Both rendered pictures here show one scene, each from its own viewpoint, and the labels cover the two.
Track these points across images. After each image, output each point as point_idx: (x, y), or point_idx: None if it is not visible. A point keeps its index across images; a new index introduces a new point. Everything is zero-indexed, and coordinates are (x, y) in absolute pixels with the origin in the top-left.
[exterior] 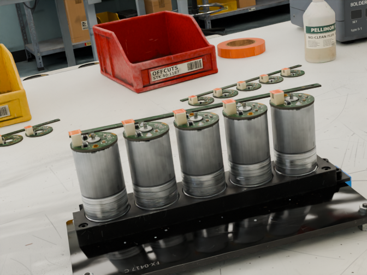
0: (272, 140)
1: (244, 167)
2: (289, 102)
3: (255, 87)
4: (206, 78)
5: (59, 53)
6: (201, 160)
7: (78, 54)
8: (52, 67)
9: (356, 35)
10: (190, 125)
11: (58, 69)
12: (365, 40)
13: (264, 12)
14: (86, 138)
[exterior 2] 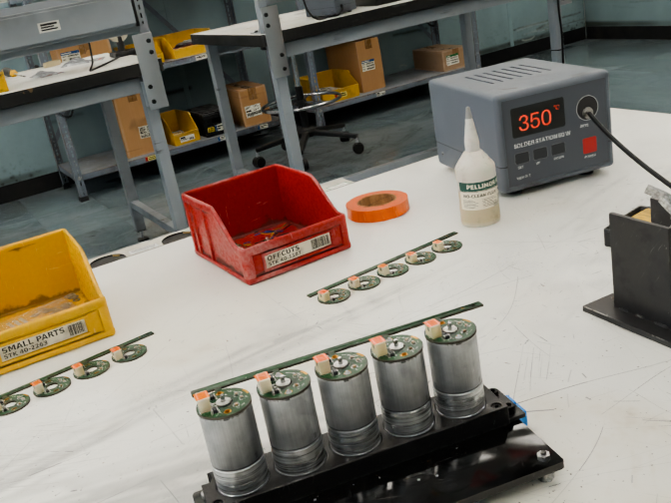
0: (431, 376)
1: (400, 415)
2: (447, 335)
3: (400, 270)
4: (336, 256)
5: (108, 174)
6: (350, 413)
7: (137, 173)
8: (100, 196)
9: (524, 184)
10: (335, 374)
11: (135, 245)
12: (536, 187)
13: (398, 96)
14: (214, 398)
